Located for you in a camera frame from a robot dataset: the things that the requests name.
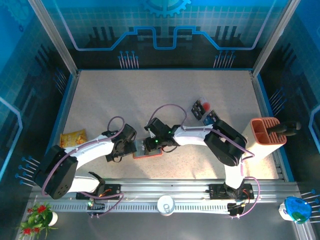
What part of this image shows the white lidded cup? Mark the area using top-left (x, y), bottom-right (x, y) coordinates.
top-left (156, 194), bottom-right (176, 217)

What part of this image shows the aluminium frame post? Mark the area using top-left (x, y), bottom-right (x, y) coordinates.
top-left (251, 0), bottom-right (302, 77)
top-left (26, 0), bottom-right (80, 77)

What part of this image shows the yellow snack bag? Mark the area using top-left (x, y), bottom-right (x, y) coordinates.
top-left (58, 128), bottom-right (89, 149)

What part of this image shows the black card with white dots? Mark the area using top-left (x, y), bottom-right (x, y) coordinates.
top-left (191, 99), bottom-right (204, 121)

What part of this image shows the small black controller board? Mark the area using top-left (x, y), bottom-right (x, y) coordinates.
top-left (86, 201), bottom-right (106, 218)
top-left (226, 202), bottom-right (245, 218)

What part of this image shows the potted plant with red flowers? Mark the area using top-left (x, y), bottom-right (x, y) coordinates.
top-left (16, 202), bottom-right (59, 238)

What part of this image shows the black utensil handle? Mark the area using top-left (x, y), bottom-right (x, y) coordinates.
top-left (267, 120), bottom-right (302, 138)

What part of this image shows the aluminium mounting rail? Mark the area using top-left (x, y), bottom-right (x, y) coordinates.
top-left (29, 177), bottom-right (301, 213)

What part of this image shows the orange white utensil holder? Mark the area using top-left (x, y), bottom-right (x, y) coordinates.
top-left (243, 116), bottom-right (288, 167)

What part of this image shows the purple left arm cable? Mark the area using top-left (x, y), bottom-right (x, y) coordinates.
top-left (41, 115), bottom-right (125, 218)

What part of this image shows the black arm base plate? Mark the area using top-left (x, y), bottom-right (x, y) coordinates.
top-left (76, 183), bottom-right (122, 201)
top-left (208, 183), bottom-right (255, 201)

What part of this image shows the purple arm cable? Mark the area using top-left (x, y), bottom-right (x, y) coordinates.
top-left (148, 103), bottom-right (263, 220)
top-left (41, 115), bottom-right (125, 218)

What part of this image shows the blue card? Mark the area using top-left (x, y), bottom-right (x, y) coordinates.
top-left (202, 109), bottom-right (221, 127)

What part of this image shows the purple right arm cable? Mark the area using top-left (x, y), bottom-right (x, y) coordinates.
top-left (148, 103), bottom-right (263, 220)

